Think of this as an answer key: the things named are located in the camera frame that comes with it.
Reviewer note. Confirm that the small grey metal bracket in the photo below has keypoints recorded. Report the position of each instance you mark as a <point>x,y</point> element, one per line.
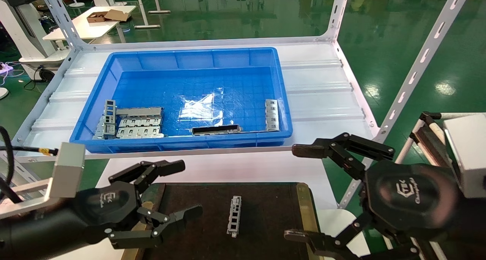
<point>99,129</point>

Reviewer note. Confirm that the grey upright perforated bracket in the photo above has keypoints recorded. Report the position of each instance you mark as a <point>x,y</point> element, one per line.
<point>110,117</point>

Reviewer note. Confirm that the white background table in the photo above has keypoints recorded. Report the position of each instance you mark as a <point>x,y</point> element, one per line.
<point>87,28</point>

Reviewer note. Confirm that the white tube frame cart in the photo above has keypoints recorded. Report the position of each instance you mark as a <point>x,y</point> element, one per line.
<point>408,146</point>

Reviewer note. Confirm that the open cardboard box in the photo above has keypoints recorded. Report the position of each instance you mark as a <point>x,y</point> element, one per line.
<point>99,17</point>

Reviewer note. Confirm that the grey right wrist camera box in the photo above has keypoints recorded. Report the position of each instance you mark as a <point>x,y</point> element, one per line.
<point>469,153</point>

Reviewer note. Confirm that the black container tray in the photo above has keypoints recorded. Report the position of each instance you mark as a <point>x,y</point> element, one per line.
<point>273,222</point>

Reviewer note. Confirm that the white desk with legs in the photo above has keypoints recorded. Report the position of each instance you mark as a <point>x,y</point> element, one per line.
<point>142,5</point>

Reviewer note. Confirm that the silver slotted metal bracket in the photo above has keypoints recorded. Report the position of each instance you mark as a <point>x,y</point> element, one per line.
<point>272,115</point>

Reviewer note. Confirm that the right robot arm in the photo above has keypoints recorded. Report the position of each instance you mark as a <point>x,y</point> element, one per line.
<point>471,229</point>

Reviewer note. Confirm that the blue plastic bin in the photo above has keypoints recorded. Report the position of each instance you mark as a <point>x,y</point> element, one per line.
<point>171,81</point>

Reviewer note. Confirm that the white background machine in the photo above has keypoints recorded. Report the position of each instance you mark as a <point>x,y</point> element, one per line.
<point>26,36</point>

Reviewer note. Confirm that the clear plastic film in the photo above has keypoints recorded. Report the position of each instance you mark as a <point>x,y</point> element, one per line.
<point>201,108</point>

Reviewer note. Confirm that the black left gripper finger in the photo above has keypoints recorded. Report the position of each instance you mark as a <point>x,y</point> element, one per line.
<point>133,240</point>
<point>167,167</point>

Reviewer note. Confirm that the silver bracket with square holes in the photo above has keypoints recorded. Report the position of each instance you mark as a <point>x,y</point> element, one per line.
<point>231,224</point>

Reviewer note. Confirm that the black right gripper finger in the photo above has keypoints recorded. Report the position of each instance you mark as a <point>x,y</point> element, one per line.
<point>309,150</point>
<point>322,246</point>

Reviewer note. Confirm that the dark long metal bracket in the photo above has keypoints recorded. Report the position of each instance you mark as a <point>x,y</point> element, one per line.
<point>216,130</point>

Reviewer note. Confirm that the white slotted metal shelf rack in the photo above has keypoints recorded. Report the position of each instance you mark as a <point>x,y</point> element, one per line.
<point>322,96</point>

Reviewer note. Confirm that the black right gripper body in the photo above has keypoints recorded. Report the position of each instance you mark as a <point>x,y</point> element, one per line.
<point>410,199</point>

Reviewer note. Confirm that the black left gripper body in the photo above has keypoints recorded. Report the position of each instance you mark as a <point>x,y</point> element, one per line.
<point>110,207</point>

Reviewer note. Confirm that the black tube bracket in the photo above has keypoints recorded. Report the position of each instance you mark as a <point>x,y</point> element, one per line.
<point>427,138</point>

